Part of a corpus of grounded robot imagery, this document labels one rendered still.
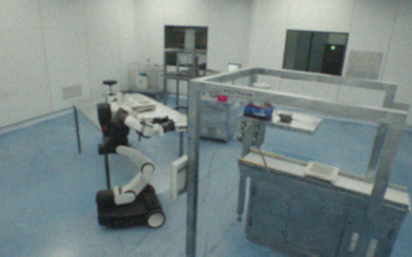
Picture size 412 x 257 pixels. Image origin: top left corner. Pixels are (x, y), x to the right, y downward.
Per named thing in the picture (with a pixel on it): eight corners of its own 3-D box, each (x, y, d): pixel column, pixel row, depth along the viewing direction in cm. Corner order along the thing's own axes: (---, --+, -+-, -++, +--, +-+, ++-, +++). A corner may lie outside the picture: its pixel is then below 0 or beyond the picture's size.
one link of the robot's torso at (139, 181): (120, 201, 290) (145, 163, 286) (118, 191, 307) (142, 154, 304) (133, 206, 297) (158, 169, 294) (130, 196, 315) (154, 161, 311)
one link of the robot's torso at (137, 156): (148, 179, 295) (112, 153, 272) (145, 171, 310) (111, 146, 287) (158, 167, 295) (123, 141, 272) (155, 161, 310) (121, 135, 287)
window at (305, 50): (281, 77, 719) (287, 29, 680) (281, 77, 720) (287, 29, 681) (339, 84, 672) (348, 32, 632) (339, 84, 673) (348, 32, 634)
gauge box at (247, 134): (235, 141, 248) (237, 119, 242) (240, 137, 257) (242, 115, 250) (259, 146, 238) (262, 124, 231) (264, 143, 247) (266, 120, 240)
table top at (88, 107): (71, 102, 429) (70, 100, 428) (139, 95, 492) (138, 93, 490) (101, 132, 317) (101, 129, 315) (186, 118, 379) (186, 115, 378)
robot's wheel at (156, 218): (164, 228, 297) (144, 228, 289) (162, 225, 301) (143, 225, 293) (168, 211, 292) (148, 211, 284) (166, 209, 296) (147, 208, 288)
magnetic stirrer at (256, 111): (242, 115, 242) (243, 105, 239) (252, 110, 259) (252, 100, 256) (265, 119, 233) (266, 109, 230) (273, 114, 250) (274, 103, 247)
